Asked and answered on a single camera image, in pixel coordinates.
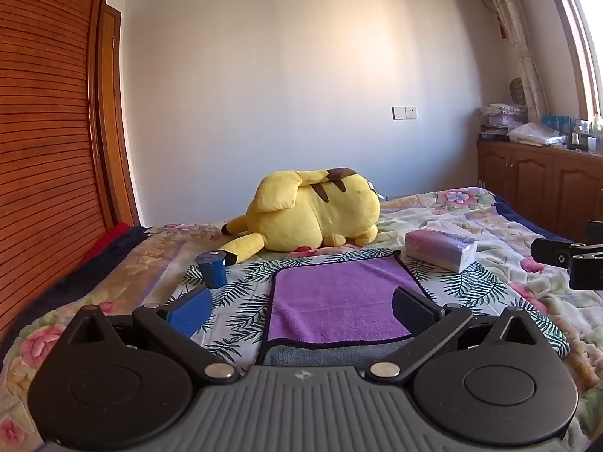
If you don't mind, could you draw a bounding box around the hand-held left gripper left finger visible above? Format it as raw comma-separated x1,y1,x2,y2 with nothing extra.
63,285,241,383

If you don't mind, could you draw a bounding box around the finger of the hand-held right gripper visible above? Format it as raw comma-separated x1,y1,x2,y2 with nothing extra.
530,237,574,265

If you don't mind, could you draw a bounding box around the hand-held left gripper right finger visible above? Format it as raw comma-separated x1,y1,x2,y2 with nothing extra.
367,285,543,383

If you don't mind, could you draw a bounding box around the purple towel with black edge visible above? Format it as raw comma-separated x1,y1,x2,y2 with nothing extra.
265,251,437,345

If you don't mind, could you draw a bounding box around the grey towel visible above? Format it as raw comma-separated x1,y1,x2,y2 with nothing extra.
260,336,416,368

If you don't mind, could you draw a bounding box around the floral bedspread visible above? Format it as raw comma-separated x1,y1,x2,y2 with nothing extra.
0,186,603,452

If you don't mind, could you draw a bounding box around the blue cup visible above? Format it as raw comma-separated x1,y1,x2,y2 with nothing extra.
195,251,229,289

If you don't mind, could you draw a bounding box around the green leaf print sheet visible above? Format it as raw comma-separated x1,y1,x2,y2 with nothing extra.
175,245,572,364

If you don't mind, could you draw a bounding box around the wooden cabinet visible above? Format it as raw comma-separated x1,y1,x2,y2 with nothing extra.
476,138,603,246

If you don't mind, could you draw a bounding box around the pink and purple tissue pack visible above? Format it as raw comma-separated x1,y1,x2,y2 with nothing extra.
405,228,478,274

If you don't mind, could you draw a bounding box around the red cloth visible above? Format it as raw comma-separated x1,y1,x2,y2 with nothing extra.
81,222,133,263

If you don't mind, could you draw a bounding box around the white plastic bag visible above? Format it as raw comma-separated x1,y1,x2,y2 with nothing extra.
508,122,569,147

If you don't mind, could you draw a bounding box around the group of small bottles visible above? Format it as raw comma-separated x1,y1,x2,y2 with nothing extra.
568,112,603,152

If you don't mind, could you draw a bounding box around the blue box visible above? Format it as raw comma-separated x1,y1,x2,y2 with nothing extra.
542,114,574,135

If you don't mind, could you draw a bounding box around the dark blue blanket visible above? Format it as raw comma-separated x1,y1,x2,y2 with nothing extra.
0,225,152,340

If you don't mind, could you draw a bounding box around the yellow plush toy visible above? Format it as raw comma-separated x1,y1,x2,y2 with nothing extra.
220,167,380,267

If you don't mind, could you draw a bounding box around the stack of folded things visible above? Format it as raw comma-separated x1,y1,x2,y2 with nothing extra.
478,102,527,142

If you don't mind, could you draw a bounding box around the patterned curtain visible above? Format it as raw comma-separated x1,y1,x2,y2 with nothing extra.
475,0,550,124

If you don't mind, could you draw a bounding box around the slatted wooden wardrobe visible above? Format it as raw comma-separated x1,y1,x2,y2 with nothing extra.
0,0,118,340

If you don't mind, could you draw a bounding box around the wooden window frame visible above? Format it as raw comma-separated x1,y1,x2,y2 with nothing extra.
546,0,603,124

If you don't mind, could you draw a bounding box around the wooden door frame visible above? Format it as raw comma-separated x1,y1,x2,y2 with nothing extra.
96,4,141,228

